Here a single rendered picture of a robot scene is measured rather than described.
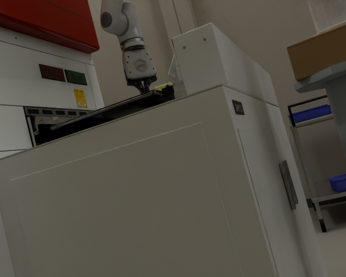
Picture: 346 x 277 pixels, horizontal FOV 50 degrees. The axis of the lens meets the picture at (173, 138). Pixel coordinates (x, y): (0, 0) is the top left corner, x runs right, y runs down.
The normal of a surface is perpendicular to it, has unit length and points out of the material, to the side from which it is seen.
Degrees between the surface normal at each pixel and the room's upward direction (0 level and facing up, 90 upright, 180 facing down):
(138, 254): 90
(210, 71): 90
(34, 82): 90
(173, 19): 90
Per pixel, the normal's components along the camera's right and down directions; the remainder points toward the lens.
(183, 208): -0.37, 0.04
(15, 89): 0.89, -0.26
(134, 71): 0.30, -0.16
